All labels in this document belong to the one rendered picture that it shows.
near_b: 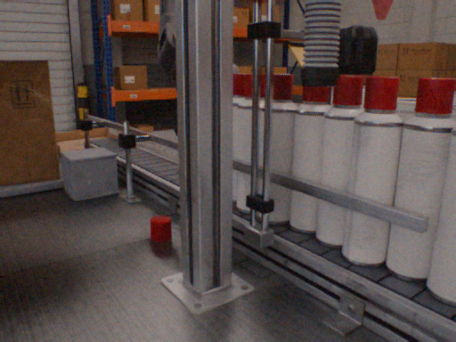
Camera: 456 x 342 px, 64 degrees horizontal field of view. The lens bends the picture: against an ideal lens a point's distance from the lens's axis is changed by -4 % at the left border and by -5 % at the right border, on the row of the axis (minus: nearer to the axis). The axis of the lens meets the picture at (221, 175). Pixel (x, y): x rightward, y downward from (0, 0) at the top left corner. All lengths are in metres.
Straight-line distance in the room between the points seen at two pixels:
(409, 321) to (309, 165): 0.21
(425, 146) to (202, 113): 0.22
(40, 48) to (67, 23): 0.41
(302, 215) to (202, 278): 0.16
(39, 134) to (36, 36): 3.81
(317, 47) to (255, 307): 0.28
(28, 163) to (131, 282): 0.50
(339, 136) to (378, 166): 0.06
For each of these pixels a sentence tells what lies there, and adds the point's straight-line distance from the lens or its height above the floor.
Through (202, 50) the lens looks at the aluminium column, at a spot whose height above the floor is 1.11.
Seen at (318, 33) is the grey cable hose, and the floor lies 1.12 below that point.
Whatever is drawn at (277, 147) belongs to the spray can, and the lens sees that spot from 0.51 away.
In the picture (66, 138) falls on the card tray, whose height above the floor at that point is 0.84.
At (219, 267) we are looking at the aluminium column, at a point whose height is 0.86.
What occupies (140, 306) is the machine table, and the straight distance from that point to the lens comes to 0.46.
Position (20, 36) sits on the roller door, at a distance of 4.69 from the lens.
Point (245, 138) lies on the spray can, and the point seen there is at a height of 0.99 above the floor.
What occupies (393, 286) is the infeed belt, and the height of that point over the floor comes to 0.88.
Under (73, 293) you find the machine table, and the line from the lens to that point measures 0.50.
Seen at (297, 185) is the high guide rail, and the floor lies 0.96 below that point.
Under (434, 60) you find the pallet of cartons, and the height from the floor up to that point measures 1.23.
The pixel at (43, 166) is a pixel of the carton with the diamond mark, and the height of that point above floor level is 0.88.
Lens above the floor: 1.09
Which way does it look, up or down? 15 degrees down
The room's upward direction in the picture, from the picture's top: straight up
